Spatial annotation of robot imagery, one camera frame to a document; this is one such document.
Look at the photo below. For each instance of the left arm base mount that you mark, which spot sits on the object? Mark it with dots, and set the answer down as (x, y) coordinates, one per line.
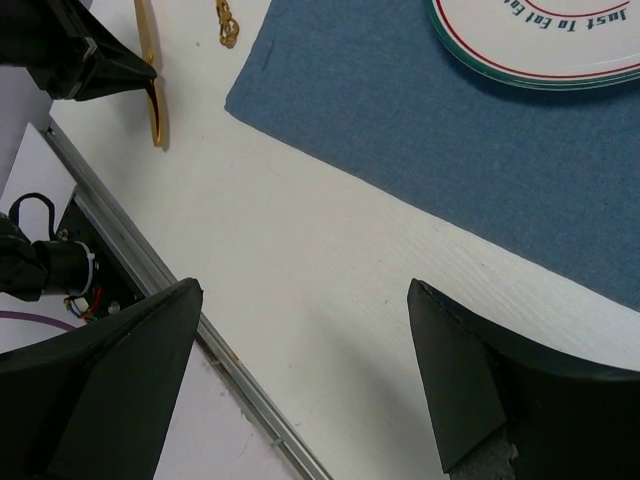
(72, 261)

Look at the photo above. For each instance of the round plate with red characters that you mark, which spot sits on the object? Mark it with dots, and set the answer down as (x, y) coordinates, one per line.
(543, 45)

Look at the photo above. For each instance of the gold fork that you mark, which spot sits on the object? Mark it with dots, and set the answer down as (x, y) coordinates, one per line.
(228, 26)

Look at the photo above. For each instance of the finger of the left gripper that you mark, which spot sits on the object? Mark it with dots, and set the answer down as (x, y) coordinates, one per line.
(68, 52)

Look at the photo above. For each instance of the gold knife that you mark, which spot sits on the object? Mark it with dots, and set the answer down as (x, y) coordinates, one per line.
(151, 53)

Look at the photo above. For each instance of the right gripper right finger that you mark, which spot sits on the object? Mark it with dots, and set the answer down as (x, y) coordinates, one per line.
(503, 406)

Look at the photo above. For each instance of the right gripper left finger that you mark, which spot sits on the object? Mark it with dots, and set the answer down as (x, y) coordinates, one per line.
(96, 403)

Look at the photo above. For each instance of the blue cloth napkin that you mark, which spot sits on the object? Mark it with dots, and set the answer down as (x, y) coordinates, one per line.
(368, 87)

